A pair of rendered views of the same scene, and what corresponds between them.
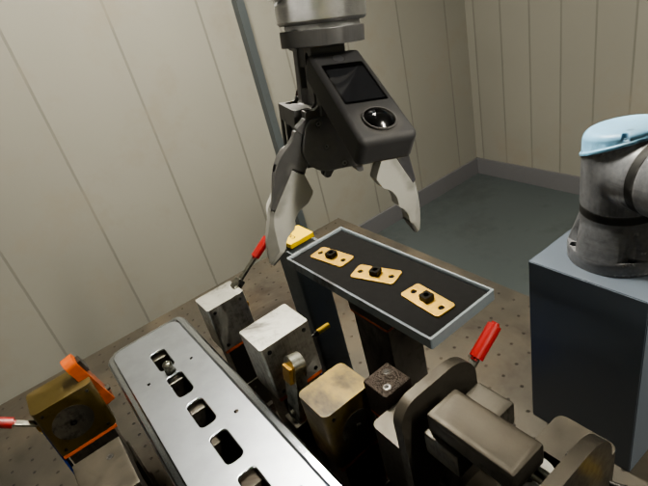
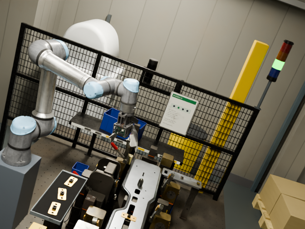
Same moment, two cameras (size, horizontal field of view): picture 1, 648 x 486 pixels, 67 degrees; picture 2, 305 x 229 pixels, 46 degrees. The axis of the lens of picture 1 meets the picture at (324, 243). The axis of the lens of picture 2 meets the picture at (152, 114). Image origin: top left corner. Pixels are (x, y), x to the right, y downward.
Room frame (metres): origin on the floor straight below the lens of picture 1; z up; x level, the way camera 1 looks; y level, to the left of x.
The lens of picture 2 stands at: (1.76, 0.89, 2.22)
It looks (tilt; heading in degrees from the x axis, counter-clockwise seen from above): 21 degrees down; 211
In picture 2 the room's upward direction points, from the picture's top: 20 degrees clockwise
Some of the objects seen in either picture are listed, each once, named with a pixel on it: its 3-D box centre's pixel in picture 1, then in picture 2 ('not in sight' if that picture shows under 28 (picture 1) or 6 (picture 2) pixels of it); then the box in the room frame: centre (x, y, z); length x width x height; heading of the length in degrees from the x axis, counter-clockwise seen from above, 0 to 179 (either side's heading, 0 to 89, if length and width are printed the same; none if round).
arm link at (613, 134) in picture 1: (626, 162); (23, 131); (0.66, -0.48, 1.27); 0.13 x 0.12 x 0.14; 10
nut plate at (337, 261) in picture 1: (331, 255); (54, 207); (0.79, -0.01, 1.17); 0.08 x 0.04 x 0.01; 38
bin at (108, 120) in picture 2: not in sight; (123, 125); (-0.32, -0.58, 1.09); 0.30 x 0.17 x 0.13; 110
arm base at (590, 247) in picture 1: (617, 227); (17, 150); (0.67, -0.48, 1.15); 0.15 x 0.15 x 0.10
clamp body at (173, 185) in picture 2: not in sight; (166, 207); (-0.14, 0.09, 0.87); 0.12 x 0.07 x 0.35; 120
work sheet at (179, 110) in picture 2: not in sight; (178, 113); (-0.60, -0.32, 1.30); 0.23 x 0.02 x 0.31; 120
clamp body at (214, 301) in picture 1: (249, 353); not in sight; (0.93, 0.24, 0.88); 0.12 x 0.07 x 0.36; 120
